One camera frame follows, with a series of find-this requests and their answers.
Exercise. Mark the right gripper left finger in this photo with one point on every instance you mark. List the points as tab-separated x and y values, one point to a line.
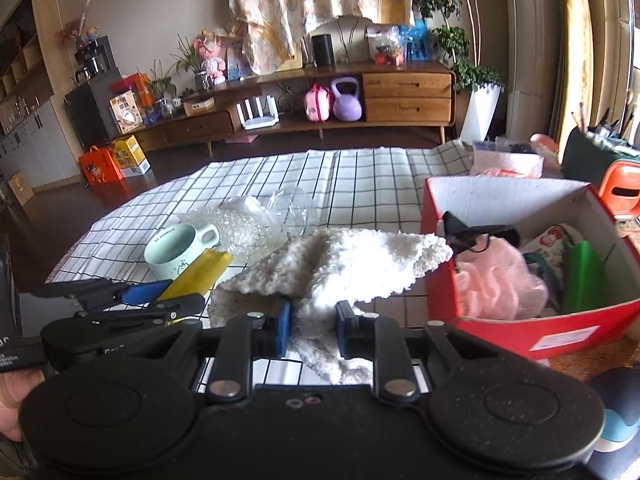
245	338

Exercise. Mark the black fabric pouch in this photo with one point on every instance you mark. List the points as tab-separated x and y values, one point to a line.
461	237

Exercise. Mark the white tall planter pot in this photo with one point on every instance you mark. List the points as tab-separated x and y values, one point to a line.
479	114

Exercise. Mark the person's hand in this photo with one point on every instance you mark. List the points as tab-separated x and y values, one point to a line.
14	387

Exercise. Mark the red cardboard box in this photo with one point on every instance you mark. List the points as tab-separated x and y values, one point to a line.
532	206

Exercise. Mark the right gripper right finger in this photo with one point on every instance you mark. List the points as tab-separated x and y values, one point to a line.
381	341

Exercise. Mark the black mini fridge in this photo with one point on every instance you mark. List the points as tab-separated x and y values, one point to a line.
88	106

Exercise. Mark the pink plush doll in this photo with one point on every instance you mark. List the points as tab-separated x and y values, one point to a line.
208	47

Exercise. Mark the black cylindrical speaker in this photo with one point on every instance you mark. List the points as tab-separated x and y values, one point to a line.
322	45

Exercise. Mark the white wifi router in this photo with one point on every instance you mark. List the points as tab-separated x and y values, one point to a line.
259	112

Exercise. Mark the coffee machine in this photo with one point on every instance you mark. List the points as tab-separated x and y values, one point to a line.
94	59

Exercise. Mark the green potted tree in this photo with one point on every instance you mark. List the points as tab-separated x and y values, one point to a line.
458	41

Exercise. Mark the green sponge block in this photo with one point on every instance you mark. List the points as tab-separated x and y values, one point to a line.
583	279

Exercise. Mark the pink toy backpack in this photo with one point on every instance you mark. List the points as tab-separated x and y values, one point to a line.
318	103

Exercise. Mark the cartoon print snack box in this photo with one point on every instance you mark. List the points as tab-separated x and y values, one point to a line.
126	112

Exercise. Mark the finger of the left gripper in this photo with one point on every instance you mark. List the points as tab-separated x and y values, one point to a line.
165	311
104	292

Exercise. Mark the yellow carton box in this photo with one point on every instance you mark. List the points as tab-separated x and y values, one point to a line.
129	157

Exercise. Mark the christmas print fabric bag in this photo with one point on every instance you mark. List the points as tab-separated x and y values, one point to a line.
545	258

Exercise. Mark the white fluffy knit cloth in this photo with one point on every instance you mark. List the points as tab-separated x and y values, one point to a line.
318	270

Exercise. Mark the mint green ceramic mug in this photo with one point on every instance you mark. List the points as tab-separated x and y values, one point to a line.
173	249

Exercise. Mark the purple kettlebell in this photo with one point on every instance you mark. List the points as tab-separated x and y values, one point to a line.
346	106

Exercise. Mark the yellow sponge cloth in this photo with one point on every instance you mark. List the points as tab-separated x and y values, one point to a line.
200	276

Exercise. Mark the white black checked tablecloth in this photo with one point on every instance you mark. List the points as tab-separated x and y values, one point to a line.
375	188

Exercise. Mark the clear bubble wrap bag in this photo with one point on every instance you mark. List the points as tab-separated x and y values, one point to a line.
251	229

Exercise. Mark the orange gift bag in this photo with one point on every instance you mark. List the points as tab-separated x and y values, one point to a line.
99	166

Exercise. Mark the wooden tv cabinet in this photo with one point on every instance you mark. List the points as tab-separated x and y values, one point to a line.
359	95

